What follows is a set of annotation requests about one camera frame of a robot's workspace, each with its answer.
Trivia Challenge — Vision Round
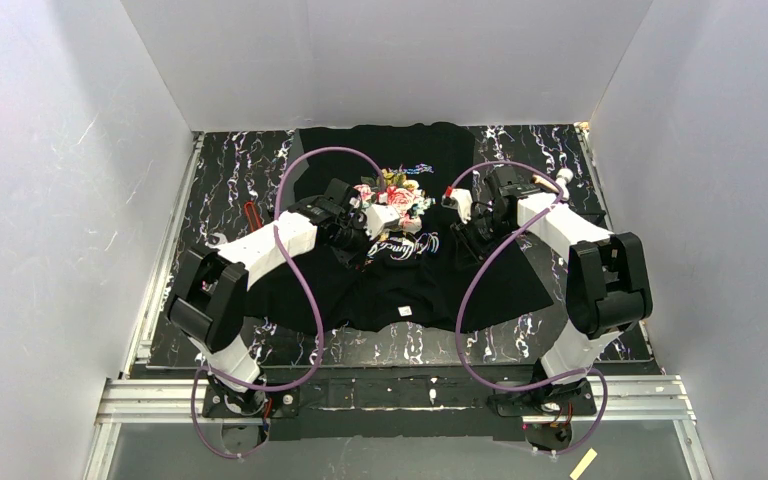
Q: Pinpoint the purple cable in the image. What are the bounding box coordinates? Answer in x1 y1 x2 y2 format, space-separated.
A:
447 160 609 457
190 146 389 461

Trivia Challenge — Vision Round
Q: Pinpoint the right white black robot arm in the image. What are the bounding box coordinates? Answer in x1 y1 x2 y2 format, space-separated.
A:
455 161 653 393

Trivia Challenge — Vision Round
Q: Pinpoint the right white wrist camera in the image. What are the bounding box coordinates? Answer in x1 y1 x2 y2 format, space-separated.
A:
441 186 473 224

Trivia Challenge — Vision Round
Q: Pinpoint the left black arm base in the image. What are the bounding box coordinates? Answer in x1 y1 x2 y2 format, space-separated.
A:
196 383 300 419

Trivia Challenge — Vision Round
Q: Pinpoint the orange white toy tool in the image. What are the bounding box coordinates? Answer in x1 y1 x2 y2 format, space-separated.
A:
532 168 574 196

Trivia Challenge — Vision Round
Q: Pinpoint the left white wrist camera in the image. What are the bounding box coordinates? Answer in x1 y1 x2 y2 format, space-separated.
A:
364 204 402 240

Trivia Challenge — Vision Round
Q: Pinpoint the silver wrench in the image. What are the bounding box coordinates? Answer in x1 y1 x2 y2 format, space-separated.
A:
206 232 228 248

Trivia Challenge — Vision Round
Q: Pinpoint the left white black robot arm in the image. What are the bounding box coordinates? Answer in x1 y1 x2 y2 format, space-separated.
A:
164 179 399 394

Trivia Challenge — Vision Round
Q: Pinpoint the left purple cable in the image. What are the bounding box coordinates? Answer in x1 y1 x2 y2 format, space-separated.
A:
190 146 389 461

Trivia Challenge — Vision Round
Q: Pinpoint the red handled tool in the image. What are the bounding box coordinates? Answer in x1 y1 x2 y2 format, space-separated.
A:
243 201 263 232

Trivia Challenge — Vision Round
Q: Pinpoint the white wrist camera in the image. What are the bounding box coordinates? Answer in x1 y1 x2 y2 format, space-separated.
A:
441 186 473 224
364 204 402 240

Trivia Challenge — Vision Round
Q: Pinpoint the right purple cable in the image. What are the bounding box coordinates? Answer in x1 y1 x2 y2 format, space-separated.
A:
447 160 609 457

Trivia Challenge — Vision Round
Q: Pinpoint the black printed t-shirt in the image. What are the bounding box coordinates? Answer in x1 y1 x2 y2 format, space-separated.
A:
244 122 555 334

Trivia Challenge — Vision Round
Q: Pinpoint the aluminium rail frame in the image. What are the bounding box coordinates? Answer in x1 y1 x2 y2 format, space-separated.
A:
86 133 710 479

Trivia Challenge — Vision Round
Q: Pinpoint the beige tape strip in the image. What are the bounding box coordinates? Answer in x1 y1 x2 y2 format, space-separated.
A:
569 448 598 480

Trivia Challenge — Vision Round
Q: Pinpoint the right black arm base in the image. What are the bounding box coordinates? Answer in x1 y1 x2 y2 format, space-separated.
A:
487 379 598 418

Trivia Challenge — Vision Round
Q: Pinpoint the black marble pattern mat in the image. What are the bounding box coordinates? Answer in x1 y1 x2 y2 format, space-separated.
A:
144 124 652 371

